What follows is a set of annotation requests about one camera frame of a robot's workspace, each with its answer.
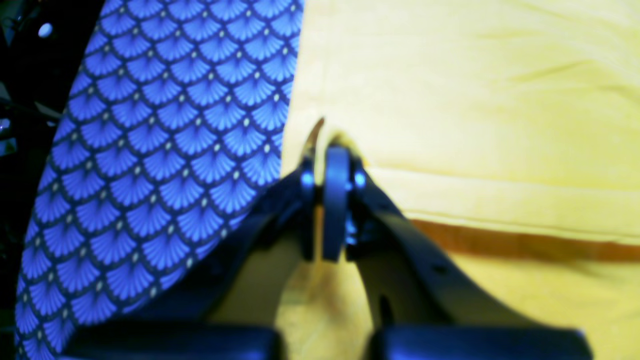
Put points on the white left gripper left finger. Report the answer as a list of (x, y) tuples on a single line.
[(225, 307)]

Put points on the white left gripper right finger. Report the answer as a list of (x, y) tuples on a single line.
[(424, 307)]

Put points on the yellow T-shirt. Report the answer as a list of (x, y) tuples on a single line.
[(507, 130)]

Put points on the blue fan-pattern tablecloth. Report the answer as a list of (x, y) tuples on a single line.
[(173, 127)]

